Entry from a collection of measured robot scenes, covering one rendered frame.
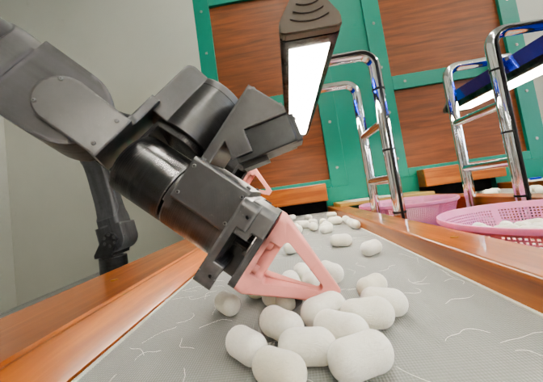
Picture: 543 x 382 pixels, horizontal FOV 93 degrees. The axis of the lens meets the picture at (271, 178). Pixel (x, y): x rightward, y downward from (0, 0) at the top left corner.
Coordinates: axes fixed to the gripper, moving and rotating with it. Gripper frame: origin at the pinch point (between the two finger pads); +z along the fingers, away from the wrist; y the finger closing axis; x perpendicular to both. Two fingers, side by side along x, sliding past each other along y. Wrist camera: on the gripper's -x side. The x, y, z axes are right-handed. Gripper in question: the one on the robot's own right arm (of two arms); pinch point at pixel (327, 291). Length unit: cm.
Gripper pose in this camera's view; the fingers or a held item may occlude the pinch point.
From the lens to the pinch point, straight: 23.3
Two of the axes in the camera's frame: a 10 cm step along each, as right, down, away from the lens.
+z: 8.4, 5.3, -1.0
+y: 0.8, 0.6, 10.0
